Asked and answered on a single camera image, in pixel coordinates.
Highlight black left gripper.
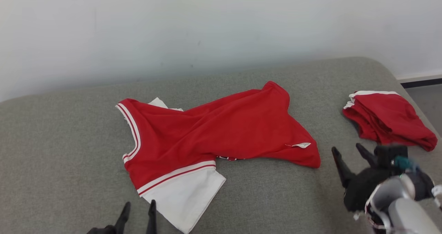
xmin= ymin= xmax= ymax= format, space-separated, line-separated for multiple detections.
xmin=86 ymin=199 xmax=157 ymax=234

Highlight red shorts with white stripe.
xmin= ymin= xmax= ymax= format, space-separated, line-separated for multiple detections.
xmin=343 ymin=91 xmax=438 ymax=152

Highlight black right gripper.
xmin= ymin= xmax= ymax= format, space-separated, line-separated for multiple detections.
xmin=331 ymin=143 xmax=404 ymax=214

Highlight teal right camera cable connector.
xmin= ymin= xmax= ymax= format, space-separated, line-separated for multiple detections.
xmin=394 ymin=156 xmax=420 ymax=171

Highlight grey fabric cloth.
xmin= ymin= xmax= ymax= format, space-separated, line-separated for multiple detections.
xmin=0 ymin=57 xmax=442 ymax=234

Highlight white wall baseboard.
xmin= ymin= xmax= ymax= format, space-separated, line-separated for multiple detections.
xmin=395 ymin=70 xmax=442 ymax=89

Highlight red jersey with white sleeves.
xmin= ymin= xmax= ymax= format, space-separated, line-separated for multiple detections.
xmin=116 ymin=81 xmax=321 ymax=234

